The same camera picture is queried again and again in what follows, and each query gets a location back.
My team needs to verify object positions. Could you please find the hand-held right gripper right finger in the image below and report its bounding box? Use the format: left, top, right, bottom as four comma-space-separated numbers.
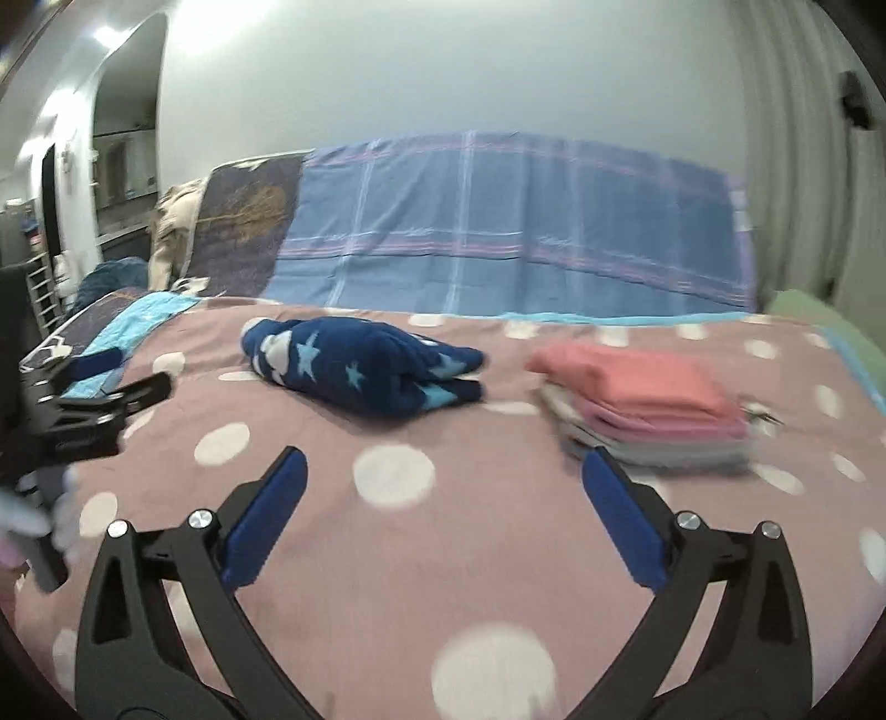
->
566, 445, 814, 720

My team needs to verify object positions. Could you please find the white rack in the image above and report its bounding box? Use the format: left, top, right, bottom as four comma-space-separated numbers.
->
24, 250, 70, 333

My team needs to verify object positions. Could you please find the dark blue blanket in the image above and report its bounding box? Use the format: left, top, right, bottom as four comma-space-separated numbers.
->
73, 258, 153, 312

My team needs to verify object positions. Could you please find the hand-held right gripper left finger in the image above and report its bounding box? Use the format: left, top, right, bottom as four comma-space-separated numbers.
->
75, 445, 325, 720

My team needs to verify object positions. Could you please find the blue plaid pillow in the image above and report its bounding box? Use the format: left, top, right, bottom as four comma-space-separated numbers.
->
259, 128, 759, 320

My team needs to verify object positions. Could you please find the dark quilt with blue border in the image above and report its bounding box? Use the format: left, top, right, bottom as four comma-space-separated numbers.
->
19, 291, 209, 403

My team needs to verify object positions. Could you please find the person's left hand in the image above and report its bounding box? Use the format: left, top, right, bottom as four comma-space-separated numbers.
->
0, 465, 83, 555

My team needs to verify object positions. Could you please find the stack of folded clothes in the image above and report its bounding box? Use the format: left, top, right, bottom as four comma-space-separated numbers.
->
527, 341, 757, 475

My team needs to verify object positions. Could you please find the light green cloth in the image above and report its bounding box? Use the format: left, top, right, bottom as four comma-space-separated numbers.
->
765, 289, 886, 403

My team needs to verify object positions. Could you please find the pile of beige clothes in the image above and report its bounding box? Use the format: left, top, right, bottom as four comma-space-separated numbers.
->
148, 178, 209, 292

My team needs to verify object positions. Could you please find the white curtain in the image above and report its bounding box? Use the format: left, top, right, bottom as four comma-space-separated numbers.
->
727, 0, 886, 326

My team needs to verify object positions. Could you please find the dark tree print pillow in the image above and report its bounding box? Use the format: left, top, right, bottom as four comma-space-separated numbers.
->
176, 153, 309, 299

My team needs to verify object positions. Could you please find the pink polka dot bedsheet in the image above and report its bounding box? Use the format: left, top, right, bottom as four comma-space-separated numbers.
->
14, 301, 886, 720

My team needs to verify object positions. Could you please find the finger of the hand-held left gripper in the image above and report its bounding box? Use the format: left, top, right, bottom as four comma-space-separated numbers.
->
20, 348, 126, 403
51, 372, 174, 428

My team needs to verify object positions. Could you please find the blue star print fleece jacket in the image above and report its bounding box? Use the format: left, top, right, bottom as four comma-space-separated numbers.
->
240, 317, 487, 418

